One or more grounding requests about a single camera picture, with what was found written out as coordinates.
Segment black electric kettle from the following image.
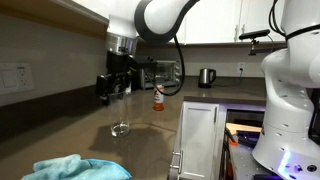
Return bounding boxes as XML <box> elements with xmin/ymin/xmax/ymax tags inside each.
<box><xmin>198</xmin><ymin>68</ymin><xmax>216</xmax><ymax>88</ymax></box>

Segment white wall outlet plate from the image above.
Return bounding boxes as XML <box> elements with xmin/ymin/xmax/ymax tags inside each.
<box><xmin>0</xmin><ymin>63</ymin><xmax>34</xmax><ymax>95</ymax></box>

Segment black camera on stand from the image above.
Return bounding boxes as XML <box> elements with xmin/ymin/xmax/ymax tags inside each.
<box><xmin>239</xmin><ymin>29</ymin><xmax>270</xmax><ymax>56</ymax></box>

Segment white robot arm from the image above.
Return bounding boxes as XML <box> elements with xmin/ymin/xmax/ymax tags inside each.
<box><xmin>96</xmin><ymin>0</ymin><xmax>320</xmax><ymax>180</ymax></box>

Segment white lower cabinet door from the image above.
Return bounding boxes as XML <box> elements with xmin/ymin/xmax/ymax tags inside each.
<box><xmin>167</xmin><ymin>101</ymin><xmax>219</xmax><ymax>180</ymax></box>

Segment orange white soda can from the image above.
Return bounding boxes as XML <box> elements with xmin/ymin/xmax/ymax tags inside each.
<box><xmin>153</xmin><ymin>85</ymin><xmax>164</xmax><ymax>111</ymax></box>

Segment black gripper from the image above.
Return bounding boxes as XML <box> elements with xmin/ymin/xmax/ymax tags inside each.
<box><xmin>95</xmin><ymin>51</ymin><xmax>157</xmax><ymax>106</ymax></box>

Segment white upper cabinets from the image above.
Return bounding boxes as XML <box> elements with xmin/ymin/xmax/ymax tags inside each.
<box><xmin>53</xmin><ymin>0</ymin><xmax>284</xmax><ymax>45</ymax></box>

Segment black orange handled tool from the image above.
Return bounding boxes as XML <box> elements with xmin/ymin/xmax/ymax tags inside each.
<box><xmin>225</xmin><ymin>128</ymin><xmax>238</xmax><ymax>146</ymax></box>

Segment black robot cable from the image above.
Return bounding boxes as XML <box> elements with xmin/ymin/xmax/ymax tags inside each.
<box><xmin>143</xmin><ymin>34</ymin><xmax>186</xmax><ymax>97</ymax></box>

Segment blue microfiber cloth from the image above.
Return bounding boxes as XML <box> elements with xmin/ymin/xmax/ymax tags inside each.
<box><xmin>21</xmin><ymin>154</ymin><xmax>132</xmax><ymax>180</ymax></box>

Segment clear tall drinking glass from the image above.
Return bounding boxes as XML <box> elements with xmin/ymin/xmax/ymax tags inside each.
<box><xmin>108</xmin><ymin>92</ymin><xmax>130</xmax><ymax>137</ymax></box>

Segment silver toaster oven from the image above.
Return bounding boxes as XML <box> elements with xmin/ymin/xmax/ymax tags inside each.
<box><xmin>139</xmin><ymin>60</ymin><xmax>181</xmax><ymax>90</ymax></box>

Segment white wall outlet with plug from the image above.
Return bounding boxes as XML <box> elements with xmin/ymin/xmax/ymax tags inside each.
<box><xmin>237</xmin><ymin>62</ymin><xmax>246</xmax><ymax>74</ymax></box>

